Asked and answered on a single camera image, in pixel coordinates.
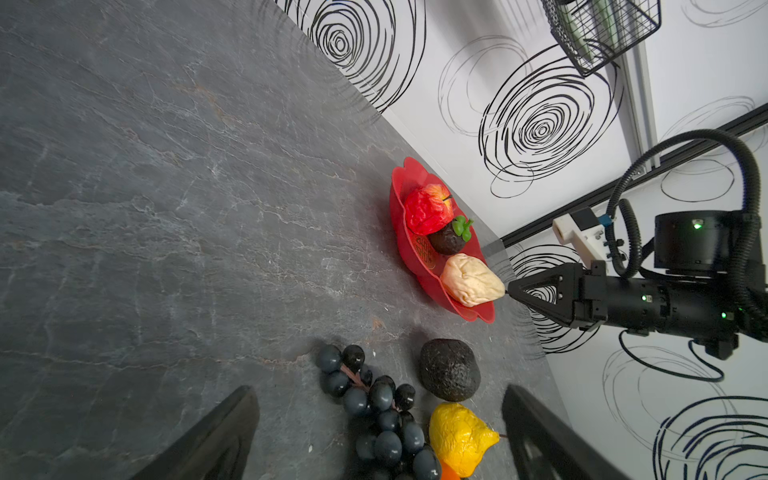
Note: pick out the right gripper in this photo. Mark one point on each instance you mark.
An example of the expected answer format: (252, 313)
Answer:
(578, 298)

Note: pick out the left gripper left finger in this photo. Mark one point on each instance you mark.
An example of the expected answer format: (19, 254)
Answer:
(217, 447)

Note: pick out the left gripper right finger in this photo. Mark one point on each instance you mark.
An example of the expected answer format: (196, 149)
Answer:
(544, 447)

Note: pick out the cream starfruit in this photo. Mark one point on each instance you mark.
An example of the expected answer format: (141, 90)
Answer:
(469, 281)

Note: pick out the dark mangosteen with green leaves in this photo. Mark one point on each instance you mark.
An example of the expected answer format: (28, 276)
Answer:
(453, 237)

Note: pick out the red flower fruit bowl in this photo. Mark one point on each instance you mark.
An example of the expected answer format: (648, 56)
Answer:
(417, 253)

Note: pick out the red apple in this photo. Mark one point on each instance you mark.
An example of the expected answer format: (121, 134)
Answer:
(429, 209)

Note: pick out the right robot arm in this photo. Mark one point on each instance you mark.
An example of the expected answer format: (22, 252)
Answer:
(701, 246)

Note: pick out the small yellow fruit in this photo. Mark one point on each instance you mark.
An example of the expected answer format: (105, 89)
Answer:
(460, 438)

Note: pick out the small orange tangerine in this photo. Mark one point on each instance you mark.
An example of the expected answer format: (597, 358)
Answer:
(447, 473)

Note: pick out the dark avocado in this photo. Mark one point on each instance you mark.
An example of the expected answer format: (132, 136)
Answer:
(449, 370)

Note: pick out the dark grape bunch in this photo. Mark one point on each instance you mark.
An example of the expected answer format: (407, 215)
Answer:
(388, 442)

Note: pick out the green bottle in basket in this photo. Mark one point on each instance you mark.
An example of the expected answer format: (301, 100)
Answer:
(591, 26)

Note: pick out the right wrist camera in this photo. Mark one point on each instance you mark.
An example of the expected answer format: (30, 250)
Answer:
(585, 233)

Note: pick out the black wire basket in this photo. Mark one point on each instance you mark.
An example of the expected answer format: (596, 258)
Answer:
(635, 20)

